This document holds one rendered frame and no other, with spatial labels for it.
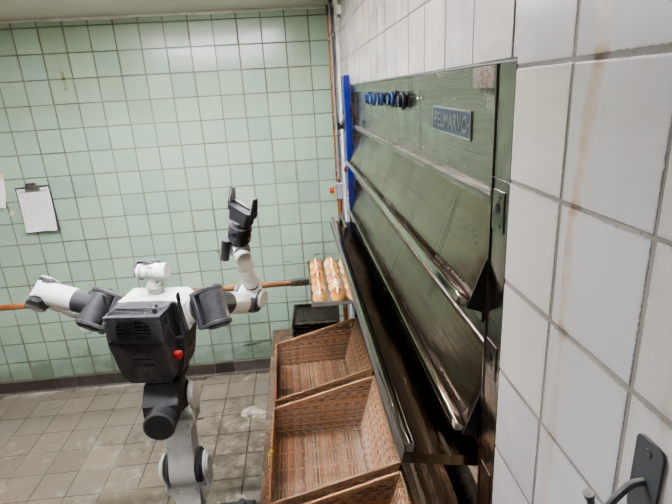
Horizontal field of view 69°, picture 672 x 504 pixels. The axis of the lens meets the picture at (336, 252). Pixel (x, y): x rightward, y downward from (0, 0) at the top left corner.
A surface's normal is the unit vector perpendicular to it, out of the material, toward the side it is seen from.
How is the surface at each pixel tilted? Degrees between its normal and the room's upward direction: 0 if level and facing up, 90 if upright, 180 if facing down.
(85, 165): 90
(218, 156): 90
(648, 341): 90
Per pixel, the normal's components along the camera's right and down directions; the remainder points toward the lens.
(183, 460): 0.06, -0.10
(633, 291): -0.99, 0.08
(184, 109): 0.08, 0.31
